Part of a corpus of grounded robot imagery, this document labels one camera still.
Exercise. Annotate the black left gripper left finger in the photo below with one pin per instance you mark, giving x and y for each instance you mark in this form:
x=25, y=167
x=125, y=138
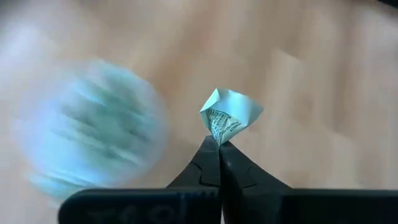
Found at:
x=186, y=202

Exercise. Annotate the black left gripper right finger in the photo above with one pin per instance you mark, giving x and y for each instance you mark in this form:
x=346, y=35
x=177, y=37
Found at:
x=264, y=205

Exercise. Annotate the banknote paper piece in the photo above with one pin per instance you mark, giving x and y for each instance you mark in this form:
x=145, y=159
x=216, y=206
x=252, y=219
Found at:
x=230, y=109

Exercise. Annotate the clear plastic cup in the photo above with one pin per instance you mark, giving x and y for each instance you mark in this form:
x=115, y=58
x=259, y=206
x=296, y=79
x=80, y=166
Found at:
x=93, y=130

